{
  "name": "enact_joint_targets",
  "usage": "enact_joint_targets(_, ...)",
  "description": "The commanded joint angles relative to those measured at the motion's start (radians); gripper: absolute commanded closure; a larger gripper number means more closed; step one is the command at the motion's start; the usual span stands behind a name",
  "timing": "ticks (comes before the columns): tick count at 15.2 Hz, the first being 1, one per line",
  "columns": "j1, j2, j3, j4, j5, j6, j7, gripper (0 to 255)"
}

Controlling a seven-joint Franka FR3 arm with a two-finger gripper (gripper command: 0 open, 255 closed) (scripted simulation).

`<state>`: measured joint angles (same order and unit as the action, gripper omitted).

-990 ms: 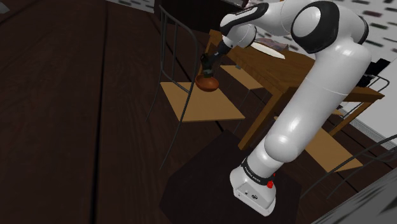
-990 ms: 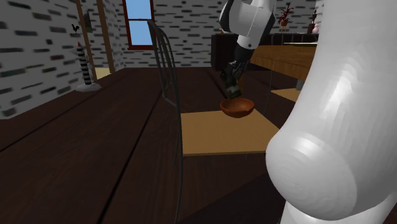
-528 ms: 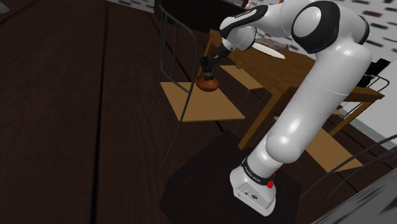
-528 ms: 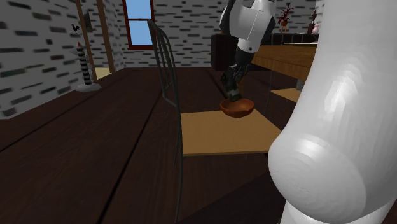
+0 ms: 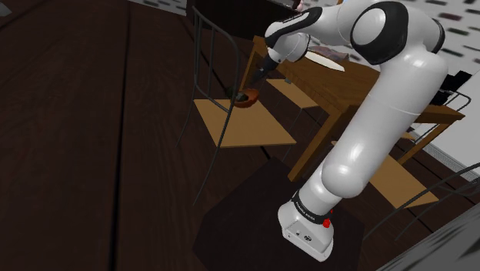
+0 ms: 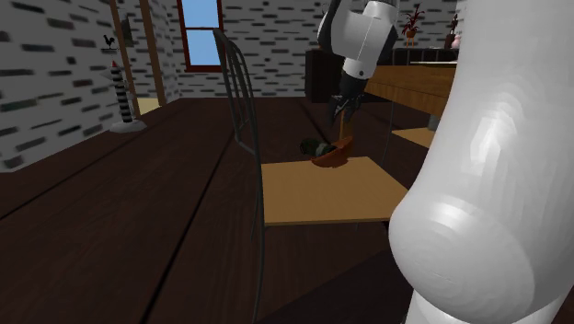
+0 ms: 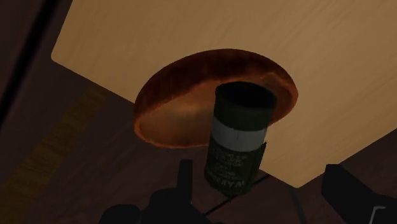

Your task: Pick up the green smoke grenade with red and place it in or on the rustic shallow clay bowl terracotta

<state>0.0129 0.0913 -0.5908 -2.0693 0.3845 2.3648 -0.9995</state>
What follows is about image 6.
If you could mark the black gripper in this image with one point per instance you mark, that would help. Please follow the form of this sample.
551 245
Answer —
352 86

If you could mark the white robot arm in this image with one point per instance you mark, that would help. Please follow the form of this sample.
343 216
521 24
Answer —
493 179

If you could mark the dark sideboard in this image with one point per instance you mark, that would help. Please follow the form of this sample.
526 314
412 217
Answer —
323 76

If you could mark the dark green round object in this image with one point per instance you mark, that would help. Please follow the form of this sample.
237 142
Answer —
314 146

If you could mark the brown bowl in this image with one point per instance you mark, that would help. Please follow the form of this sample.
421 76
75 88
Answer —
334 157

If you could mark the wooden table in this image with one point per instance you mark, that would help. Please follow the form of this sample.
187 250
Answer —
412 87

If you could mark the metal chair with wooden seat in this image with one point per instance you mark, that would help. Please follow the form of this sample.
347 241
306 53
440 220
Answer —
415 136
323 193

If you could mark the red potted plant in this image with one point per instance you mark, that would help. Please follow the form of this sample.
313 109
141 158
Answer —
411 24

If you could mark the dark vase with plant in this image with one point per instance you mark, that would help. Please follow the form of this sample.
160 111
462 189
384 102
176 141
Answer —
450 38

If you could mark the pink figure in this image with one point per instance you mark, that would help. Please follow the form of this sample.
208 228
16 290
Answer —
457 41

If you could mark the red framed window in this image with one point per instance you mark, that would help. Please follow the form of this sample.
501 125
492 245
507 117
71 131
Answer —
200 36

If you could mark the black white striped lighthouse figure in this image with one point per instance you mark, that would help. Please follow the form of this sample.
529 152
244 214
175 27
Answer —
122 103

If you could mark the wooden door frame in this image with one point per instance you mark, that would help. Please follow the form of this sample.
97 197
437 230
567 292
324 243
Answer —
150 54

